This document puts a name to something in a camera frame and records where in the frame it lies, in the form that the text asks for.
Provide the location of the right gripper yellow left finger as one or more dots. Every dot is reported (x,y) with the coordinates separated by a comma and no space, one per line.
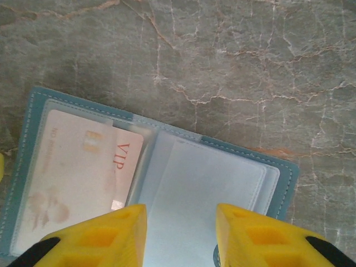
(111,239)

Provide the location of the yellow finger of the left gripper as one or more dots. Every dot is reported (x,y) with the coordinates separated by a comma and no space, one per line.
(1,167)

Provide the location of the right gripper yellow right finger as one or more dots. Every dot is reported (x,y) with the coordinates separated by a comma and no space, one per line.
(264,242)

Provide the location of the white VIP card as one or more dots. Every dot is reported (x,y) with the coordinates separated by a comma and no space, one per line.
(72,172)

